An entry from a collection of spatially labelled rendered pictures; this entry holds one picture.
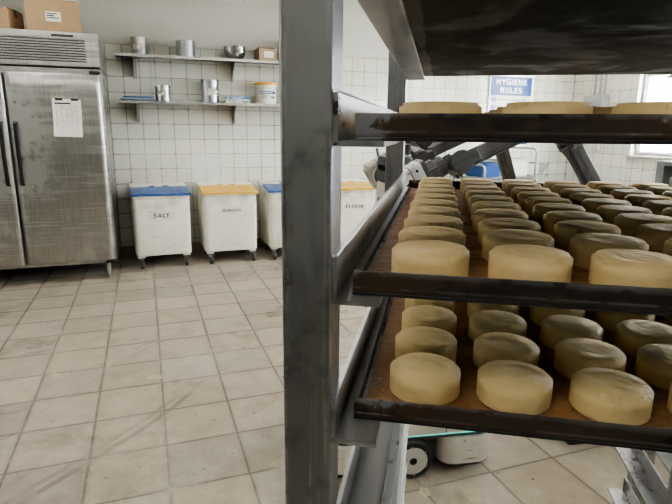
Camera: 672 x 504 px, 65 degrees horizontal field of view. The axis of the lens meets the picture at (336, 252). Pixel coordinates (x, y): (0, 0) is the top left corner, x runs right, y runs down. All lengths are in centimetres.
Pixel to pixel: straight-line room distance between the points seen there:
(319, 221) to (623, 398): 22
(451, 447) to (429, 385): 185
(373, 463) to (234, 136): 552
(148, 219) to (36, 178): 97
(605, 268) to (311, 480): 22
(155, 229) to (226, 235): 66
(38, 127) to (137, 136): 117
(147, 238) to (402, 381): 495
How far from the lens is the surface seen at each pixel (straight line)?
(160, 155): 584
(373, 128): 30
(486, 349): 43
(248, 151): 593
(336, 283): 30
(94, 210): 498
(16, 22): 536
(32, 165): 500
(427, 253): 33
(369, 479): 47
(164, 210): 523
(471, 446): 225
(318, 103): 29
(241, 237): 536
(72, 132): 494
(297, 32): 30
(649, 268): 35
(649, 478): 106
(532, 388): 38
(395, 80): 90
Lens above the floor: 132
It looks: 13 degrees down
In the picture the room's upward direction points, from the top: 1 degrees clockwise
